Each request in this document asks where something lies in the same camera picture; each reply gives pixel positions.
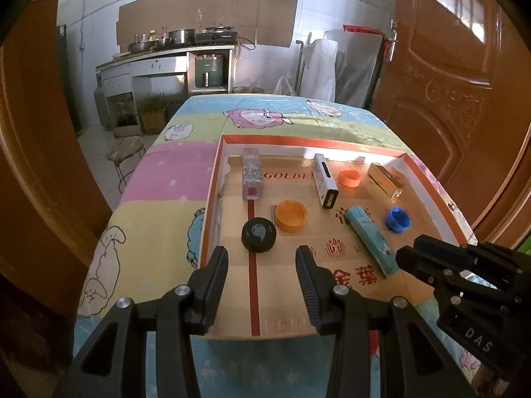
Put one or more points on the green air fryer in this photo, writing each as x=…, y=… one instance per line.
x=209, y=70

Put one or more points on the grey gas cylinder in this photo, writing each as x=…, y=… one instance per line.
x=101, y=105

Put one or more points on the orange bottle cap in tray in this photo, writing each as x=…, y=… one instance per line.
x=349, y=178

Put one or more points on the brown wooden door left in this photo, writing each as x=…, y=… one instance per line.
x=52, y=211

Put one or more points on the gold rectangular box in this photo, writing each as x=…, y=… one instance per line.
x=389, y=184

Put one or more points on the white black rectangular box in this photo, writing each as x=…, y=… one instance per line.
x=325, y=184

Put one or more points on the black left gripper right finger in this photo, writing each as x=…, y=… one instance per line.
x=413, y=362

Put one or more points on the colourful cartoon bed sheet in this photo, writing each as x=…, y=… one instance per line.
x=152, y=241

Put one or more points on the black frying pan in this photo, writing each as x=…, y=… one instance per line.
x=142, y=46

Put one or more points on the steel cooking pot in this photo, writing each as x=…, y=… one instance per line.
x=181, y=37

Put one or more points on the light orange bottle cap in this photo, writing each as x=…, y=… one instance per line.
x=291, y=216

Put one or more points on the small metal stool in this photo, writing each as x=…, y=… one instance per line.
x=124, y=149

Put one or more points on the blue bottle cap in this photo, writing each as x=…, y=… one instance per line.
x=398, y=220

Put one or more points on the black gas stove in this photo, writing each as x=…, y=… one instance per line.
x=216, y=36

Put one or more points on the white kitchen counter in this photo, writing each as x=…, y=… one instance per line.
x=129, y=81

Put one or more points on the light blue tube box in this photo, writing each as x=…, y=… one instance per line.
x=373, y=240

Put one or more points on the brown wooden door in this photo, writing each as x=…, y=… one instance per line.
x=457, y=93
x=52, y=211

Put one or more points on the brown wooden door right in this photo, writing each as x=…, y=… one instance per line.
x=457, y=93

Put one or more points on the shallow orange cardboard tray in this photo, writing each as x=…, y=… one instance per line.
x=261, y=299

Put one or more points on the cardboard sheet on wall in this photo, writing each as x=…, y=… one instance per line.
x=265, y=22

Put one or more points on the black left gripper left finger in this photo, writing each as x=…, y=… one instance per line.
x=112, y=362

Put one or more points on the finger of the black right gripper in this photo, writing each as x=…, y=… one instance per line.
x=422, y=266
x=442, y=251

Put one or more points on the white cloth covered object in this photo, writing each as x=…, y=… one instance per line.
x=342, y=67

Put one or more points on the black round cap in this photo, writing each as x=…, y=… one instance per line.
x=258, y=235

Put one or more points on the clear plastic rectangular box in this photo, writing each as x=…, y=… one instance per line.
x=252, y=180

